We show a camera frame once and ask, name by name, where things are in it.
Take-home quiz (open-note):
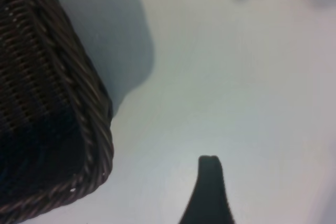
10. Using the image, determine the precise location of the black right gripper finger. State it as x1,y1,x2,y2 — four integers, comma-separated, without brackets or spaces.
177,155,238,224

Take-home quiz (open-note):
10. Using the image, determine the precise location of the dark brown wicker basket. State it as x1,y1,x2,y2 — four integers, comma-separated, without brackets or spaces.
0,0,116,222

